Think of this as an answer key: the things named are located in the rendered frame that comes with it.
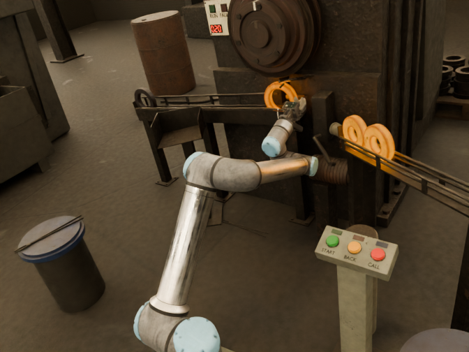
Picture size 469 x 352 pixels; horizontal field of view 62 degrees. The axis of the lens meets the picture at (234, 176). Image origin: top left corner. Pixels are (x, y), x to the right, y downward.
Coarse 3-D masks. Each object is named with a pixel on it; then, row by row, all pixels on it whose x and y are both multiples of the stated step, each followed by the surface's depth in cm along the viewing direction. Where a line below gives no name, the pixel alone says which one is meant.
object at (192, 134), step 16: (160, 112) 230; (176, 112) 230; (192, 112) 229; (160, 128) 231; (176, 128) 235; (192, 128) 232; (160, 144) 224; (176, 144) 218; (192, 144) 226; (208, 224) 249
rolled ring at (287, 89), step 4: (272, 84) 202; (276, 84) 200; (280, 84) 199; (268, 88) 205; (272, 88) 203; (276, 88) 202; (280, 88) 200; (284, 88) 199; (288, 88) 198; (292, 88) 199; (268, 92) 206; (272, 92) 208; (288, 92) 199; (292, 92) 198; (268, 96) 207; (288, 96) 200; (292, 96) 199; (268, 100) 209; (272, 100) 210; (292, 100) 200; (268, 104) 210; (272, 104) 210; (280, 108) 210
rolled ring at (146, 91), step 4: (140, 88) 267; (144, 88) 266; (136, 92) 271; (140, 92) 268; (144, 92) 265; (148, 92) 265; (136, 96) 273; (140, 96) 275; (148, 96) 265; (152, 96) 265; (136, 100) 275; (140, 100) 276; (152, 100) 265; (140, 104) 276; (152, 104) 267; (156, 104) 269
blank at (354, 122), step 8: (344, 120) 172; (352, 120) 166; (360, 120) 164; (344, 128) 174; (352, 128) 172; (360, 128) 162; (344, 136) 177; (352, 136) 173; (360, 136) 164; (360, 144) 166
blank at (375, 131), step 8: (368, 128) 156; (376, 128) 151; (384, 128) 150; (368, 136) 158; (376, 136) 153; (384, 136) 149; (368, 144) 160; (376, 144) 160; (384, 144) 150; (392, 144) 149; (376, 152) 157; (384, 152) 152; (392, 152) 150
